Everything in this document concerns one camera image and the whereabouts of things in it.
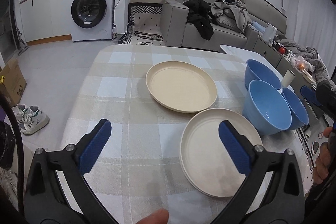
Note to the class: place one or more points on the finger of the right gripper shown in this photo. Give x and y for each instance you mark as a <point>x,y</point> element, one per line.
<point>309,95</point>

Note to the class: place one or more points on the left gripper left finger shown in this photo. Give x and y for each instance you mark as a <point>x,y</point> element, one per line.
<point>56,189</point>

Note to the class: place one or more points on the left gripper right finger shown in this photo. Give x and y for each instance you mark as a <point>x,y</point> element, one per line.
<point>272,191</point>

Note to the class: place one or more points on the large blue bowl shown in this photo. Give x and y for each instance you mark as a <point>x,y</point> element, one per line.
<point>266,109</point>

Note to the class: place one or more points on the person's right hand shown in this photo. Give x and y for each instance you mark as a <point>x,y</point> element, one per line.
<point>320,172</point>

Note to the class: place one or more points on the person's left hand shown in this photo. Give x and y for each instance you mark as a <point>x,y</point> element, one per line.
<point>160,216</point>

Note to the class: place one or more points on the blue bowl right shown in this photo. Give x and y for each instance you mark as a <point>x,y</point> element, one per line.
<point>299,116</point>

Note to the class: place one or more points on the cream tumbler cup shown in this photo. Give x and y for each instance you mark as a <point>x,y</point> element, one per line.
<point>288,78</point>

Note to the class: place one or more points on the grey side cabinet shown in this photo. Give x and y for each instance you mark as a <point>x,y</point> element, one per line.
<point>281,64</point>

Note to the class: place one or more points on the red apple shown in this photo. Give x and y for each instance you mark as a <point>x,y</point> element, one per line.
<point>282,50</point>

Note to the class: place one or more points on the blue bowl far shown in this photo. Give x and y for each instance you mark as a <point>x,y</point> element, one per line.
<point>255,70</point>

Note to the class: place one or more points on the white sneakers pair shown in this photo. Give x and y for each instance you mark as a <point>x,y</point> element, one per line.
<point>30,119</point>

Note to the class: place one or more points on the checked tablecloth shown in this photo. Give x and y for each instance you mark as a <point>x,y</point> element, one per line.
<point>138,171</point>

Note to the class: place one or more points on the grey clothes pile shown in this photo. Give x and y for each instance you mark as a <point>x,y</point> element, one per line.
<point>231,14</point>

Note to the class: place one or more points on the cardboard box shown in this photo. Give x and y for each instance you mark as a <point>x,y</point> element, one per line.
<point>13,83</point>

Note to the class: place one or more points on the black jacket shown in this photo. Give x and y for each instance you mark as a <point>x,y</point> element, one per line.
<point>199,16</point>

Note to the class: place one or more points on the grey sofa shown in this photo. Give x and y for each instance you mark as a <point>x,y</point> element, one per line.
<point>190,24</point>

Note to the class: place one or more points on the white washing machine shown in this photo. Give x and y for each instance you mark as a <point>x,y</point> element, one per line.
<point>91,20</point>

